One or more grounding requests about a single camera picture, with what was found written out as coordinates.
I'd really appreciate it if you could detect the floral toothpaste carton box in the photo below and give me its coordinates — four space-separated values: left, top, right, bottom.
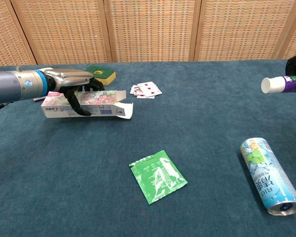
40 90 134 120

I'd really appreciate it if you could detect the green sachet packet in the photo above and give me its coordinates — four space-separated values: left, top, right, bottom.
128 150 189 205

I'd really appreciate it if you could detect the playing card with red hearts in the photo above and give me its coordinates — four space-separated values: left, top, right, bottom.
137 81 163 98

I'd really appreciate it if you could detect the yellow green sponge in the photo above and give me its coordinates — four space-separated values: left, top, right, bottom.
85 65 116 86

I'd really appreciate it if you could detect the light blue drink can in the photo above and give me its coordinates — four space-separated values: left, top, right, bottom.
240 137 296 217

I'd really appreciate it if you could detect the purple toothpaste tube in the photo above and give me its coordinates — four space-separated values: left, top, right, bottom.
260 75 296 94

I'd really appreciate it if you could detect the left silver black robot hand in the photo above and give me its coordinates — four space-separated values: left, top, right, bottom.
43 68 106 117

